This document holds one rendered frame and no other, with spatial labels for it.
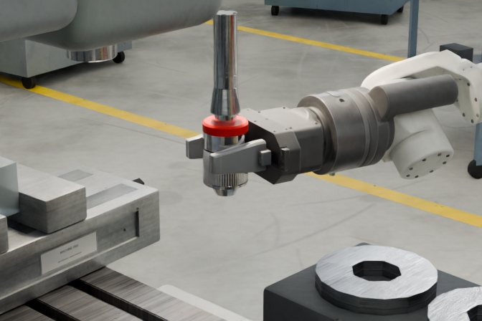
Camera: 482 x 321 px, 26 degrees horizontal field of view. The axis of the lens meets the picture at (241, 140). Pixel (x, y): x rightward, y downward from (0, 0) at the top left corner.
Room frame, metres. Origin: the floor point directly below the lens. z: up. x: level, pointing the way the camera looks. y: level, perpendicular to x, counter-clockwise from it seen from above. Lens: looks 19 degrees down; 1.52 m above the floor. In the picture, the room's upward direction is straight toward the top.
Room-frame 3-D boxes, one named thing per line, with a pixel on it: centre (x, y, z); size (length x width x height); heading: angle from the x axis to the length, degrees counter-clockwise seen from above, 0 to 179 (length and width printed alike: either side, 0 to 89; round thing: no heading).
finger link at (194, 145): (1.04, 0.03, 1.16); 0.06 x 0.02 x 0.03; 119
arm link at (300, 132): (1.06, -0.06, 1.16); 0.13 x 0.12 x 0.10; 29
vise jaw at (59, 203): (1.12, 0.25, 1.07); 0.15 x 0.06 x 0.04; 51
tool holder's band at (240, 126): (1.02, 0.02, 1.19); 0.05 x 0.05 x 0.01
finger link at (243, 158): (0.99, 0.00, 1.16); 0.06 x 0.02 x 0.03; 119
